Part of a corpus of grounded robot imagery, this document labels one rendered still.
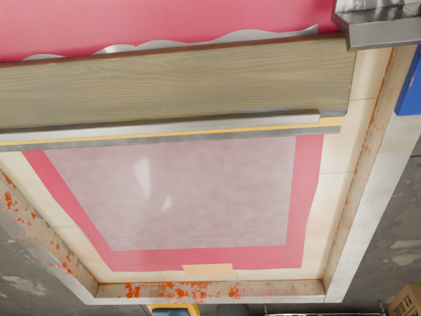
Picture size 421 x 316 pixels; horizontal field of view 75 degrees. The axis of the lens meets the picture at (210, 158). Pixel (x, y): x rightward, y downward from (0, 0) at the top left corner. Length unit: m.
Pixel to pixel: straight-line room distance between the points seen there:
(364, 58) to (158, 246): 0.45
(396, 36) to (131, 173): 0.34
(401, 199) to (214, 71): 2.06
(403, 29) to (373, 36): 0.02
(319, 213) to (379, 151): 0.17
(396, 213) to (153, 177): 2.10
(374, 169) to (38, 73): 0.38
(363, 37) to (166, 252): 0.49
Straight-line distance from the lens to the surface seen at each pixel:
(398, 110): 0.32
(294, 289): 0.67
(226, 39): 0.29
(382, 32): 0.25
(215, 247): 0.55
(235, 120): 0.27
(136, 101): 0.29
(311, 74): 0.28
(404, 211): 2.37
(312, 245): 0.56
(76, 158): 0.43
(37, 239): 0.57
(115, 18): 0.31
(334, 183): 0.44
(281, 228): 0.51
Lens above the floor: 1.23
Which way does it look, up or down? 48 degrees down
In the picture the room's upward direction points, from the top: 177 degrees counter-clockwise
